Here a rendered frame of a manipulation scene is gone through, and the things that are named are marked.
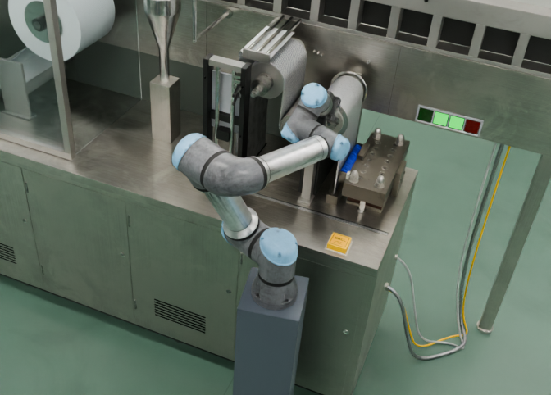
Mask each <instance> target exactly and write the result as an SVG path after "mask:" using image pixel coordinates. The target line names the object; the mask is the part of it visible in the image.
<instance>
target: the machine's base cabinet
mask: <svg viewBox="0 0 551 395"><path fill-rule="evenodd" d="M415 183H416V181H415ZM415 183H414V185H413V187H412V191H411V193H410V195H409V198H408V201H407V203H406V206H405V207H404V210H403V213H402V215H401V217H400V220H399V222H398V225H397V228H396V230H395V232H394V236H393V237H392V240H391V242H390V245H389V248H388V250H387V253H386V254H385V258H384V260H383V262H382V264H381V267H380V270H379V272H378V275H377V276H376V278H374V277H371V276H369V275H364V274H362V273H359V272H357V271H353V270H349V269H346V268H343V267H341V266H337V265H333V264H330V263H328V262H325V261H321V260H318V259H316V258H313V257H308V256H305V255H303V254H300V253H298V256H297V259H296V266H295V273H294V275H298V276H302V277H307V278H309V284H308V290H307V300H306V306H305V312H304V319H303V330H302V336H301V342H300V348H299V354H298V365H297V371H296V377H295V384H294V385H296V386H298V387H300V388H304V389H306V390H309V391H311V392H314V393H317V394H320V395H353V391H354V389H355V387H356V384H357V380H358V378H359V375H360V373H361V371H362V367H363V364H364V362H365V360H366V357H367V353H368V351H369V349H370V346H371V342H372V340H373V338H374V335H375V333H376V329H377V327H378V324H379V322H380V318H381V316H382V313H383V311H384V309H385V304H386V302H387V298H388V295H389V291H385V284H386V283H389V286H390V285H391V281H392V278H393V274H394V268H395V265H396V261H397V260H395V259H394V257H395V254H398V251H399V248H400V244H401V241H402V237H403V231H404V227H405V224H406V220H407V217H408V211H409V207H410V203H411V200H412V194H413V190H414V187H415ZM251 267H256V268H258V264H257V263H256V262H254V261H253V260H251V259H250V258H249V257H247V256H246V255H244V254H243V253H242V252H241V251H240V250H238V249H237V248H236V247H234V246H232V245H230V244H229V243H227V242H226V240H225V239H224V238H223V236H222V234H221V228H218V227H216V226H213V225H209V224H206V223H203V222H201V221H197V220H193V219H190V218H188V217H185V216H181V215H178V214H175V213H172V212H169V211H165V210H162V209H160V208H157V207H152V206H149V205H147V204H144V203H141V202H137V201H135V200H131V199H128V198H126V197H122V196H119V195H116V194H114V193H109V192H106V191H103V190H101V189H98V188H94V187H91V186H88V185H85V184H81V183H78V182H75V181H73V180H70V179H65V178H62V177H60V176H57V175H53V174H50V173H48V172H45V171H41V170H37V169H35V168H32V167H29V166H25V165H22V164H19V163H16V162H14V161H9V160H7V159H4V158H1V157H0V275H3V276H6V277H7V278H10V279H14V280H16V281H19V282H21V283H23V284H25V285H26V286H32V287H34V288H38V289H40V290H43V291H45V292H47V293H51V294H53V295H56V296H58V297H62V298H65V299H66V300H69V301H72V302H75V303H78V304H80V305H82V306H86V307H88V308H90V309H93V310H95V311H99V312H102V313H103V314H106V315H109V316H112V317H115V318H117V319H119V320H123V321H125V322H128V323H130V324H132V325H136V326H138V327H141V328H143V329H147V330H149V331H152V332H154V333H156V334H160V335H162V336H165V337H168V338H171V339H174V340H175V341H176V342H178V343H184V344H187V345H189V346H191V347H195V348H197V349H200V350H202V351H205V352H208V353H211V354H213V355H215V356H219V357H221V358H224V359H226V360H228V361H233V362H235V336H236V320H237V308H238V305H239V301H240V298H241V296H242V293H243V290H244V287H245V284H246V282H247V279H248V275H249V272H250V270H251Z"/></svg>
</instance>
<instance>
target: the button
mask: <svg viewBox="0 0 551 395"><path fill-rule="evenodd" d="M351 240H352V238H350V237H347V236H344V235H342V234H337V233H333V234H332V235H331V237H330V240H329V242H328V243H327V248H329V249H331V250H334V251H337V252H341V253H344V254H345V253H346V251H347V250H348V247H349V245H350V243H351Z"/></svg>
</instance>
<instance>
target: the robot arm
mask: <svg viewBox="0 0 551 395"><path fill-rule="evenodd" d="M338 103H339V104H338ZM340 103H341V99H340V98H339V97H336V96H335V95H334V94H333V93H332V92H331V91H327V90H325V88H323V87H322V86H321V85H319V84H317V83H310V84H307V85H305V86H304V87H303V89H302V92H301V99H300V101H299V103H298V105H297V106H296V108H295V109H294V112H293V113H292V115H291V116H290V118H289V119H288V121H287V122H286V123H285V126H284V128H283V130H282V131H281V136H282V137H283V138H285V139H286V140H288V141H289V142H291V143H292V144H290V145H289V146H286V147H283V148H280V149H278V150H275V151H273V152H269V153H267V154H265V155H262V156H259V157H255V156H250V157H245V158H242V157H237V156H235V155H233V154H231V153H230V152H228V151H226V150H225V149H224V148H222V147H220V146H219V145H217V144H216V143H214V142H213V141H211V140H210V139H208V138H207V137H206V136H203V135H201V134H198V133H193V134H189V135H187V136H185V137H184V138H183V139H181V140H180V142H179V143H178V144H177V146H176V147H175V150H174V153H173V155H172V163H173V166H174V167H175V168H176V169H177V170H178V171H181V172H182V173H183V174H184V175H185V176H186V177H187V178H188V179H189V181H190V183H191V184H192V185H193V186H194V188H195V189H197V190H198V191H199V192H203V193H205V195H206V196H207V198H208V200H209V201H210V203H211V204H212V205H213V207H214V208H215V210H216V212H217V213H218V215H219V216H220V218H221V219H222V220H223V221H222V224H221V225H222V227H221V234H222V236H223V238H224V239H225V240H226V242H227V243H229V244H230V245H232V246H234V247H236V248H237V249H238V250H240V251H241V252H242V253H243V254H244V255H246V256H247V257H249V258H250V259H251V260H253V261H254V262H256V263H257V264H258V273H257V276H256V277H255V279H254V281H253V284H252V289H251V294H252V297H253V300H254V301H255V303H257V304H258V305H259V306H262V307H264V308H266V309H269V310H282V309H285V308H288V307H290V306H292V305H293V304H294V303H295V301H296V299H297V297H298V285H297V283H296V280H295V278H294V273H295V266H296V259H297V256H298V244H297V240H296V238H295V237H294V236H293V235H292V234H291V233H290V232H289V231H288V230H286V229H278V228H270V227H269V226H267V225H265V224H264V223H263V222H262V221H261V220H260V219H259V217H258V215H257V213H256V212H255V211H254V210H253V209H252V208H250V207H247V206H246V204H245V203H244V200H243V199H242V198H241V196H244V195H248V194H252V193H255V192H258V191H260V190H262V189H264V188H265V187H266V186H267V183H270V182H271V181H273V180H276V179H279V178H281V177H283V176H286V175H288V174H291V173H293V172H295V171H297V170H300V169H302V168H304V167H306V166H310V165H311V164H314V163H316V162H318V161H321V160H324V159H326V158H327V157H329V158H330V159H331V160H334V161H342V160H343V159H344V158H345V157H346V156H347V154H348V151H349V148H350V142H349V141H348V139H346V138H345V137H344V136H342V135H341V134H338V133H336V132H334V131H333V130H331V129H329V128H327V127H326V124H327V123H328V122H330V124H331V125H338V124H339V118H337V117H338V114H339V108H337V106H340ZM336 109H337V110H336Z"/></svg>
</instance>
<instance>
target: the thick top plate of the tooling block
mask: <svg viewBox="0 0 551 395"><path fill-rule="evenodd" d="M373 133H374V131H372V132H371V134H370V136H369V138H368V140H367V141H366V143H367V144H370V147H369V149H368V151H367V154H366V155H365V156H364V158H363V160H359V159H357V160H356V161H355V163H354V164H353V167H352V169H351V170H350V171H351V173H352V171H353V170H357V172H358V175H359V177H358V183H355V184H354V183H351V182H349V180H348V179H345V181H344V186H343V191H342V195H343V196H345V197H348V198H353V199H357V200H359V201H363V202H367V203H370V204H373V205H377V206H379V207H383V206H384V204H385V201H386V199H387V197H388V196H389V192H390V190H391V189H392V186H393V184H394V179H395V175H396V172H397V170H398V167H399V165H400V163H401V161H402V160H404V159H405V157H406V155H407V153H408V147H409V143H410V141H408V140H405V139H404V145H403V146H398V145H396V144H395V141H396V137H393V136H389V135H386V134H381V139H379V140H376V139H373V138H372V135H373ZM380 175H382V176H383V177H384V179H385V180H384V182H385V183H384V188H382V189H379V188H376V187H375V186H374V184H375V183H376V180H377V177H378V176H380Z"/></svg>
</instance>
